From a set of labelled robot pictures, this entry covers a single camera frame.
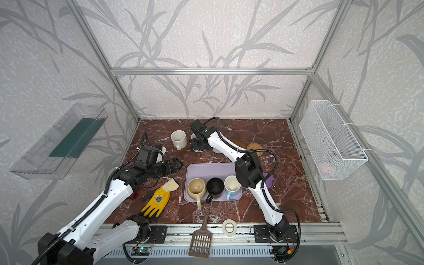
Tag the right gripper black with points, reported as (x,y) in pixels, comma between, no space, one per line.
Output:
(199,142)

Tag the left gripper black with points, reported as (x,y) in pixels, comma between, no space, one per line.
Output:
(170,166)

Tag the white speckled mug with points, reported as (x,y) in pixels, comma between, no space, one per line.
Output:
(179,139)

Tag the beige ceramic mug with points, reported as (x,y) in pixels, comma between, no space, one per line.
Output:
(197,190)

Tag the black mug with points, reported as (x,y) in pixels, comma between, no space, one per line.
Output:
(215,188)

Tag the light blue mug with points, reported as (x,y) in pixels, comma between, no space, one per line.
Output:
(232,186)

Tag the rattan wicker coaster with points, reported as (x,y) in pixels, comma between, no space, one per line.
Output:
(255,146)

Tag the brown wooden coaster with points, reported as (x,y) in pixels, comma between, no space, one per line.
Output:
(185,148)
(240,143)

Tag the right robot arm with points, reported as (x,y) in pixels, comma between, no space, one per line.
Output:
(248,169)

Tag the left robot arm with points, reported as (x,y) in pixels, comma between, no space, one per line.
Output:
(76,244)

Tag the lilac plastic tray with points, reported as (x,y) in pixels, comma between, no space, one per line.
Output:
(207,171)

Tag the yellow work glove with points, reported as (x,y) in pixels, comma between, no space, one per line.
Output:
(159,200)

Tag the brown slotted spatula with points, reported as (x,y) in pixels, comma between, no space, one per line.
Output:
(201,241)

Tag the white tape roll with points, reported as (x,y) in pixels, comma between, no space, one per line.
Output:
(229,228)

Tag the green circuit board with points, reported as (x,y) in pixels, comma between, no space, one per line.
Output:
(141,251)

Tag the pink object in basket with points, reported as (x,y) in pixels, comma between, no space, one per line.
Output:
(326,168)

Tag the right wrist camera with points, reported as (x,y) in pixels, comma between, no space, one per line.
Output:
(197,127)

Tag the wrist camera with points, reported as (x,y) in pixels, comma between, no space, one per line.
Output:
(197,127)
(160,151)

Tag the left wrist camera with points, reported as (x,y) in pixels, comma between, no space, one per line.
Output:
(160,151)

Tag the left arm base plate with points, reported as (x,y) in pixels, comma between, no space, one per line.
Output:
(157,234)

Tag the purple scoop pink handle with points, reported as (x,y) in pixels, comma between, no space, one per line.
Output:
(269,180)

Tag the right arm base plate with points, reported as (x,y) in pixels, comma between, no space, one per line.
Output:
(262,235)

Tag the clear plastic wall bin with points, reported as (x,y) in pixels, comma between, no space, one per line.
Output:
(51,157)

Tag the white wire mesh basket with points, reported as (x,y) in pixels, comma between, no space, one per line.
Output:
(330,139)

